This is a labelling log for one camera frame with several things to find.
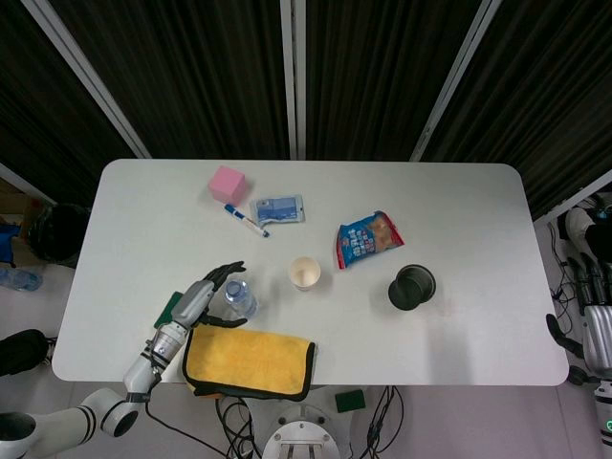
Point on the beige paper cup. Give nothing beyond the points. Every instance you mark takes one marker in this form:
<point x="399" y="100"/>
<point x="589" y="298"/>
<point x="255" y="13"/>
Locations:
<point x="305" y="273"/>

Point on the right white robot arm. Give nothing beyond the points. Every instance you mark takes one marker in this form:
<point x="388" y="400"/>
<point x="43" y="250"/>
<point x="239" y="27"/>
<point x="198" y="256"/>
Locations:
<point x="605" y="406"/>

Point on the pink foam cube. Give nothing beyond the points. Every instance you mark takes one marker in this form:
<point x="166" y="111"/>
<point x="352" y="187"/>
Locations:
<point x="227" y="184"/>

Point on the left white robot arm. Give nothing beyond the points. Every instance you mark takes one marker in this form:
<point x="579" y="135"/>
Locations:
<point x="138" y="368"/>

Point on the blue white marker pen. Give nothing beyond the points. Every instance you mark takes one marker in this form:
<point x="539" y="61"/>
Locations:
<point x="246" y="220"/>

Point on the blue red snack bag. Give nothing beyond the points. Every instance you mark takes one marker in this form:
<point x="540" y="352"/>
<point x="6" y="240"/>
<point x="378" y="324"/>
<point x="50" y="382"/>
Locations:
<point x="368" y="239"/>

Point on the white partition post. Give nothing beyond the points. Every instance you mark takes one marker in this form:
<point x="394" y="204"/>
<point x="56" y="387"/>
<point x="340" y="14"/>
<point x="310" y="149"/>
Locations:
<point x="454" y="76"/>
<point x="292" y="76"/>
<point x="574" y="196"/>
<point x="19" y="179"/>
<point x="91" y="79"/>

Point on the black trash bin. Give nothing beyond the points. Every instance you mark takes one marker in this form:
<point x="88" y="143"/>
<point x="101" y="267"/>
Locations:
<point x="57" y="234"/>

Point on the transparent plastic water bottle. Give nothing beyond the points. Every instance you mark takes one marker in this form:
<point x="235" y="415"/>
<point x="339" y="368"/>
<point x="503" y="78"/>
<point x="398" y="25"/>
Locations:
<point x="240" y="297"/>

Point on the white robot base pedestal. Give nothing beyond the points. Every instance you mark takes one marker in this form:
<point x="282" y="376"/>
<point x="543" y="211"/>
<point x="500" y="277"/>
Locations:
<point x="301" y="435"/>

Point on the black plastic cup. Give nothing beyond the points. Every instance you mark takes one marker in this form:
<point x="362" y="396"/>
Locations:
<point x="411" y="287"/>

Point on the white black robot unit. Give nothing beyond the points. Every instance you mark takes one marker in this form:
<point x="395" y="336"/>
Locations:
<point x="581" y="225"/>

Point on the black curtain panel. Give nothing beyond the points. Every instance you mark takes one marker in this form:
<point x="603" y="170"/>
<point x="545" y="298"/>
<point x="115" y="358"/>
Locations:
<point x="191" y="72"/>
<point x="550" y="95"/>
<point x="363" y="72"/>
<point x="38" y="95"/>

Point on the blue white card packet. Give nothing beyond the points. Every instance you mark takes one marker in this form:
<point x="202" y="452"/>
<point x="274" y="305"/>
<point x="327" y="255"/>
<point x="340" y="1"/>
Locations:
<point x="279" y="209"/>

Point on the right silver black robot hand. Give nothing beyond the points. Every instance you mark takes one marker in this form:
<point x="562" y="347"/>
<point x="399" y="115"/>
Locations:
<point x="597" y="334"/>

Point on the yellow microfibre cloth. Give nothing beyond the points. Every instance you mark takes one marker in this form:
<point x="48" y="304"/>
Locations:
<point x="248" y="358"/>

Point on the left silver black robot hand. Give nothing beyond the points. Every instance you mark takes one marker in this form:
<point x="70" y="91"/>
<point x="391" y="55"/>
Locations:
<point x="191" y="301"/>

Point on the green sponge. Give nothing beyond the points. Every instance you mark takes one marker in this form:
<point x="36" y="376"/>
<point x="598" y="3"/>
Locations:
<point x="167" y="311"/>
<point x="350" y="400"/>

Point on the clear bottle with blue label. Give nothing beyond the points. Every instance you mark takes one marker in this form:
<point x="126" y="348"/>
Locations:
<point x="19" y="278"/>

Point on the black bag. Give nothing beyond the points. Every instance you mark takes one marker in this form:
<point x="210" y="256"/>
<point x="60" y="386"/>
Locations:
<point x="21" y="351"/>

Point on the brown cardboard box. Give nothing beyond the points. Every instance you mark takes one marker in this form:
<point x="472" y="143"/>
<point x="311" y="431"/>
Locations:
<point x="14" y="201"/>

